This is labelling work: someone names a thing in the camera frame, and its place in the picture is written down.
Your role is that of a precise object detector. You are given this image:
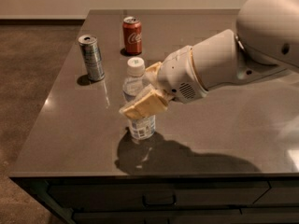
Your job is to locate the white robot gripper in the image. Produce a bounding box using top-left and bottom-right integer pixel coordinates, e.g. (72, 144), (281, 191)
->
(120, 46), (207, 119)

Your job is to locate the clear blue-labelled plastic bottle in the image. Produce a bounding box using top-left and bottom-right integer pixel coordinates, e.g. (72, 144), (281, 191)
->
(122, 57), (155, 140)

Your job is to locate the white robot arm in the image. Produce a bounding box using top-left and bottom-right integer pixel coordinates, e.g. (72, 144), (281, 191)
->
(120, 0), (299, 119)

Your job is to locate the red cola can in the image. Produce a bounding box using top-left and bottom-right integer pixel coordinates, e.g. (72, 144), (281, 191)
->
(122, 16), (142, 55)

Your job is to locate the silver energy drink can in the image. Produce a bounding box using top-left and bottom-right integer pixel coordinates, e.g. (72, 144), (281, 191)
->
(78, 35), (105, 81)

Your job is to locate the dark lower cabinet drawer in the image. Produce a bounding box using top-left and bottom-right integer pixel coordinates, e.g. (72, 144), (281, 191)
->
(73, 207), (299, 224)

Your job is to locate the dark right cabinet drawer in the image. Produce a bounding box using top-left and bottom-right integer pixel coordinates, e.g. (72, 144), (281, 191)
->
(255, 180), (299, 205)

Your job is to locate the dark cabinet drawer with handle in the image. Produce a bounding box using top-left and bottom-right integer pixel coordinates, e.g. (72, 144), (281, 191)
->
(49, 182), (269, 212)

